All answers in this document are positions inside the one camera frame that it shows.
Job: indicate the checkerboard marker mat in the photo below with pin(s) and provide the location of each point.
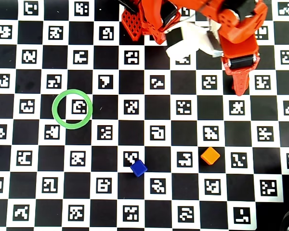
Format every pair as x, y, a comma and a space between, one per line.
106, 139

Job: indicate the orange cube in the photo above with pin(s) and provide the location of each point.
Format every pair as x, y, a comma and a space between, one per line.
210, 155

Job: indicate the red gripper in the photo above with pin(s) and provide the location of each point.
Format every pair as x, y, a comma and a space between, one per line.
241, 62

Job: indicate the blue cube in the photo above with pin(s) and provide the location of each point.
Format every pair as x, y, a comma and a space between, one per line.
138, 168

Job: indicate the red robot arm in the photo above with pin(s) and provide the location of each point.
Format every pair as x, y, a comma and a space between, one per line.
154, 21

